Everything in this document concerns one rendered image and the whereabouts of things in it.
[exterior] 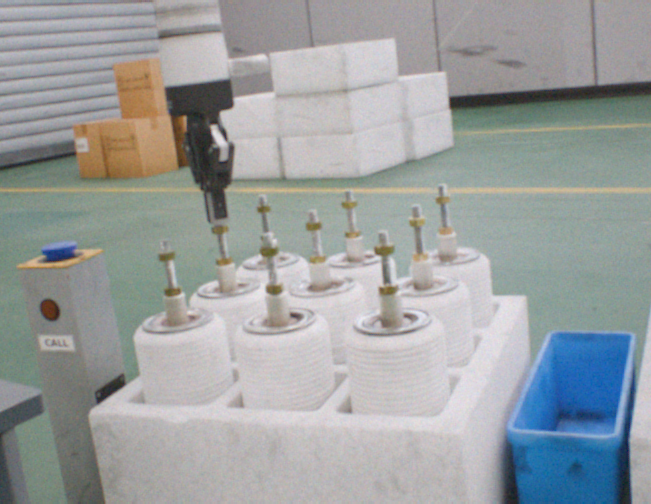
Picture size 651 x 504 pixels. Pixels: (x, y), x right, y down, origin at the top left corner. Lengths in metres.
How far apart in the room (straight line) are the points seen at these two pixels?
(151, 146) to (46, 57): 2.23
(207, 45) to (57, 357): 0.39
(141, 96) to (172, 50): 3.73
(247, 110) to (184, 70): 2.91
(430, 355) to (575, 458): 0.19
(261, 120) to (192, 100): 2.86
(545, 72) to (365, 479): 5.57
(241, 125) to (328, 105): 0.52
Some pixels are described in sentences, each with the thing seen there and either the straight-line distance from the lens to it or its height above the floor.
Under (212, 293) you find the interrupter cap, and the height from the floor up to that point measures 0.25.
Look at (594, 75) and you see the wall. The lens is 6.12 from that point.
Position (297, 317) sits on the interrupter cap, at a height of 0.25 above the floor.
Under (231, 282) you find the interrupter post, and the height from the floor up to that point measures 0.26.
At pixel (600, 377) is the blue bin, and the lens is 1.15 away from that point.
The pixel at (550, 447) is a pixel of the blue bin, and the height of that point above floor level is 0.11.
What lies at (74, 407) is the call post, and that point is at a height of 0.14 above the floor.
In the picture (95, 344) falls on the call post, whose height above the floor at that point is 0.21.
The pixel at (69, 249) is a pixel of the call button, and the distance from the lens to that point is 1.00.
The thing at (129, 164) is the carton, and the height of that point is 0.07.
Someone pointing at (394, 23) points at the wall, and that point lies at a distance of 6.81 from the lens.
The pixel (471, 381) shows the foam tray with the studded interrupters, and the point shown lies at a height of 0.18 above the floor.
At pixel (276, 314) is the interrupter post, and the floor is 0.26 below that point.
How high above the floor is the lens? 0.50
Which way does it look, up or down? 13 degrees down
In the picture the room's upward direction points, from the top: 7 degrees counter-clockwise
